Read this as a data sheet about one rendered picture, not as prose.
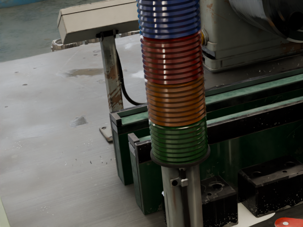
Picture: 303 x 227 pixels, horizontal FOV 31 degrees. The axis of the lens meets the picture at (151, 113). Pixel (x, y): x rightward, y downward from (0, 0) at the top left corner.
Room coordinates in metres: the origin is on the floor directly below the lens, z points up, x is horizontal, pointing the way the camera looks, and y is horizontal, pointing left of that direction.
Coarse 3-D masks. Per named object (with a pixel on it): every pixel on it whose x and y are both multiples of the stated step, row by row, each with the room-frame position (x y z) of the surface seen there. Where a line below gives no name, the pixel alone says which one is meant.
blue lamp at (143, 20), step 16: (144, 0) 0.50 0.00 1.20; (160, 0) 0.49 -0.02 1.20; (176, 0) 0.49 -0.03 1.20; (192, 0) 0.50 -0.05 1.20; (144, 16) 0.50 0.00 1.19; (160, 16) 0.49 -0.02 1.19; (176, 16) 0.49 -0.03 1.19; (192, 16) 0.50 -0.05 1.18; (144, 32) 0.50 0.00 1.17; (160, 32) 0.49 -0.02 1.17; (176, 32) 0.49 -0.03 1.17; (192, 32) 0.50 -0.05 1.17
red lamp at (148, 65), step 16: (144, 48) 0.50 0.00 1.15; (160, 48) 0.49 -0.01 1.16; (176, 48) 0.49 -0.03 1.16; (192, 48) 0.49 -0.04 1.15; (144, 64) 0.51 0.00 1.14; (160, 64) 0.49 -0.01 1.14; (176, 64) 0.49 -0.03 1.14; (192, 64) 0.49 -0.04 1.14; (160, 80) 0.49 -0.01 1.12; (176, 80) 0.49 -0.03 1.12; (192, 80) 0.49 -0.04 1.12
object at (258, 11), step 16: (240, 0) 1.23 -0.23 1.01; (256, 0) 1.16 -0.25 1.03; (272, 0) 1.14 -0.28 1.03; (288, 0) 1.15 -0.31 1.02; (240, 16) 1.29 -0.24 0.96; (256, 16) 1.19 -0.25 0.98; (272, 16) 1.14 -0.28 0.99; (288, 16) 1.15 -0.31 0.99; (272, 32) 1.18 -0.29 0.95; (288, 32) 1.15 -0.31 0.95
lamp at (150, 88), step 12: (156, 84) 0.50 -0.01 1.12; (180, 84) 0.49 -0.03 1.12; (192, 84) 0.49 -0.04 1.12; (204, 84) 0.51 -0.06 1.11; (156, 96) 0.50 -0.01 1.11; (168, 96) 0.49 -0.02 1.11; (180, 96) 0.49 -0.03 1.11; (192, 96) 0.49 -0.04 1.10; (204, 96) 0.51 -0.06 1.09; (156, 108) 0.50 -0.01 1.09; (168, 108) 0.49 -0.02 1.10; (180, 108) 0.49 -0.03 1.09; (192, 108) 0.49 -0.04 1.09; (204, 108) 0.51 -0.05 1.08; (156, 120) 0.50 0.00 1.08; (168, 120) 0.49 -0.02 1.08; (180, 120) 0.49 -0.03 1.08; (192, 120) 0.49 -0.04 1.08
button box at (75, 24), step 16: (112, 0) 1.05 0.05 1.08; (128, 0) 1.06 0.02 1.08; (64, 16) 1.01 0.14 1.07; (80, 16) 1.02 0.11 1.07; (96, 16) 1.03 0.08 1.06; (112, 16) 1.03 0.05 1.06; (128, 16) 1.04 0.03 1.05; (64, 32) 1.01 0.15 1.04; (80, 32) 1.01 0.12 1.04; (96, 32) 1.04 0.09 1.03
